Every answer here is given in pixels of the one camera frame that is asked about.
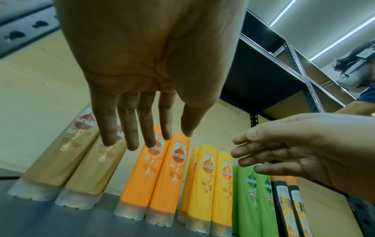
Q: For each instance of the small gold shampoo bottle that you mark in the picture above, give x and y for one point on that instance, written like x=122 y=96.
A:
x=88 y=180
x=52 y=166

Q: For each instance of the small yellow shampoo bottle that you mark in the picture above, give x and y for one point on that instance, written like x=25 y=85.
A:
x=202 y=203
x=187 y=196
x=221 y=208

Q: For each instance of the ceiling tube light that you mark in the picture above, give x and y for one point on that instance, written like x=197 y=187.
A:
x=342 y=38
x=282 y=12

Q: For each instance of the person's left hand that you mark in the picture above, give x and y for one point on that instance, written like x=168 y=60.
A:
x=152 y=46

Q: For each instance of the person's navy shirt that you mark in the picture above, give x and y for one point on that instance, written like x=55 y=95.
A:
x=367 y=96

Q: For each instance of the black orange-capped shampoo bottle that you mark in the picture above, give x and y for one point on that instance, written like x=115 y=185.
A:
x=301 y=219
x=281 y=222

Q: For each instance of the person's right hand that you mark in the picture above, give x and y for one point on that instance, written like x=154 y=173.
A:
x=322 y=150

